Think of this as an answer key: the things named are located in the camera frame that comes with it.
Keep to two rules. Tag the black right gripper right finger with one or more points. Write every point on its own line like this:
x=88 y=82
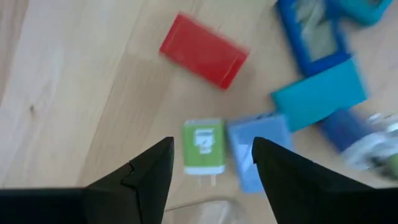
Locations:
x=311 y=196

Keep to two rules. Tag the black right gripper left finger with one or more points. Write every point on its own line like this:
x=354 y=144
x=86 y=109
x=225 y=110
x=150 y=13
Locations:
x=124 y=199

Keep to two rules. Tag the green and white wall charger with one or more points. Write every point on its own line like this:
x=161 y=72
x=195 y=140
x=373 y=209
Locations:
x=192 y=155

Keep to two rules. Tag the teal box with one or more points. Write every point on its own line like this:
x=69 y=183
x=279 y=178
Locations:
x=320 y=95

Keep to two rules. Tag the red box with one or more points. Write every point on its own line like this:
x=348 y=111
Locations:
x=202 y=51

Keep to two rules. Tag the dark blue flat box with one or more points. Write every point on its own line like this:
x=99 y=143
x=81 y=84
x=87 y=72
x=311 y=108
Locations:
x=342 y=127

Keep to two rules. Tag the clear wrapped white item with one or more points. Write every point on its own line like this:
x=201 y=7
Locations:
x=373 y=146

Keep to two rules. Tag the blue flat case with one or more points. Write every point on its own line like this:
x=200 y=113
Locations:
x=320 y=67

